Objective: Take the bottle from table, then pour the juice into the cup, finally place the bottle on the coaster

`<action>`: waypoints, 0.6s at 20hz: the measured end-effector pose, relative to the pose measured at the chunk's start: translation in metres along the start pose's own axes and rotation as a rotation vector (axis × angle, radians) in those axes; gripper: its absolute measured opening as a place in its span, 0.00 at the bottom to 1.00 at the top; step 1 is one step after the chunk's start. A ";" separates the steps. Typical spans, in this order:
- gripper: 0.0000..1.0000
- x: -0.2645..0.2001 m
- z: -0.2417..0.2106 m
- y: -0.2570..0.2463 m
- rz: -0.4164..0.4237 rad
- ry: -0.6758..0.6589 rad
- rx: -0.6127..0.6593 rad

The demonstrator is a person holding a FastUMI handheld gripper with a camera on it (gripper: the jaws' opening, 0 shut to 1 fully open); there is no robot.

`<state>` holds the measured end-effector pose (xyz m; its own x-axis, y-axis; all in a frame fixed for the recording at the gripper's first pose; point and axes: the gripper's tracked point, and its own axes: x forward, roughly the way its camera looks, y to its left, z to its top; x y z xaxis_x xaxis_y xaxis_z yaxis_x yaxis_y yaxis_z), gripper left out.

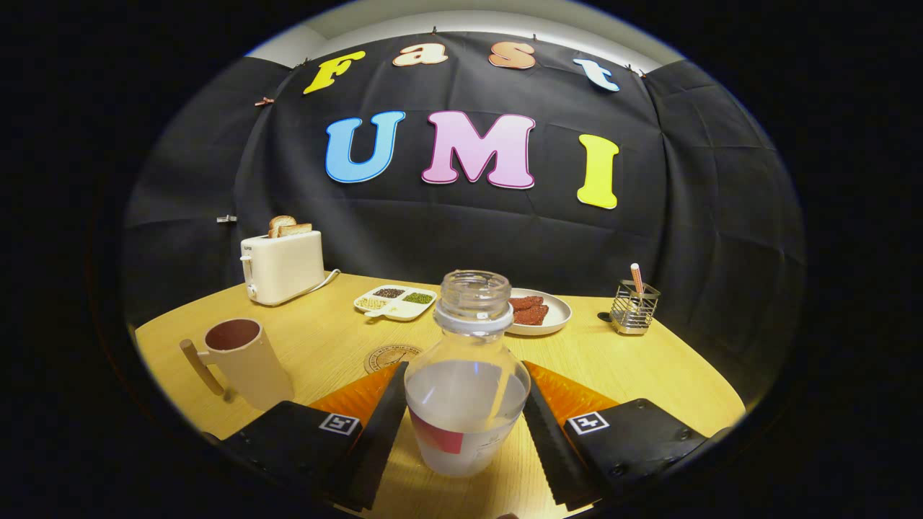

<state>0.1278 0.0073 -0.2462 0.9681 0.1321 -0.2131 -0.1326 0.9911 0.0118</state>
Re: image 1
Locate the black backdrop cloth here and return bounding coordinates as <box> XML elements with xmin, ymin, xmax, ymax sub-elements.
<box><xmin>121</xmin><ymin>30</ymin><xmax>806</xmax><ymax>412</ymax></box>

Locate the metal wire holder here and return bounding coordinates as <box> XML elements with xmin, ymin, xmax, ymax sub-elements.
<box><xmin>610</xmin><ymin>280</ymin><xmax>661</xmax><ymax>335</ymax></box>

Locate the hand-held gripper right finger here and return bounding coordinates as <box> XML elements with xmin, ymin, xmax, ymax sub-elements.
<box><xmin>521</xmin><ymin>360</ymin><xmax>729</xmax><ymax>513</ymax></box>

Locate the beige cup with wooden handle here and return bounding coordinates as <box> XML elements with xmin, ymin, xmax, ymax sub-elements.
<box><xmin>180</xmin><ymin>318</ymin><xmax>295</xmax><ymax>412</ymax></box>

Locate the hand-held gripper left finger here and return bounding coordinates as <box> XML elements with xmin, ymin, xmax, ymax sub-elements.
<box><xmin>216</xmin><ymin>360</ymin><xmax>410</xmax><ymax>513</ymax></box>

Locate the round cork coaster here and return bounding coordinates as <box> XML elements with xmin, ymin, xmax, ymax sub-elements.
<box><xmin>363</xmin><ymin>344</ymin><xmax>423</xmax><ymax>376</ymax></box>

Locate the wooden table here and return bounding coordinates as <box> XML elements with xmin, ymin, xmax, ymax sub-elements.
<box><xmin>135</xmin><ymin>271</ymin><xmax>747</xmax><ymax>519</ymax></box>

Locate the clear juice bottle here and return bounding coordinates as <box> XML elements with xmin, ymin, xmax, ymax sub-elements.
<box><xmin>404</xmin><ymin>270</ymin><xmax>532</xmax><ymax>478</ymax></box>

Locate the white round plate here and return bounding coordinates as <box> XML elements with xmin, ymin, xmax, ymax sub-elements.
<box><xmin>505</xmin><ymin>288</ymin><xmax>573</xmax><ymax>337</ymax></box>

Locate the white divided dish with beans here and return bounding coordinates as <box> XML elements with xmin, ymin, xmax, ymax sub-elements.
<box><xmin>353</xmin><ymin>284</ymin><xmax>438</xmax><ymax>322</ymax></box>

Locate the cream toaster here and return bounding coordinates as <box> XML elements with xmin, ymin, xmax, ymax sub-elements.
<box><xmin>240</xmin><ymin>229</ymin><xmax>327</xmax><ymax>307</ymax></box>

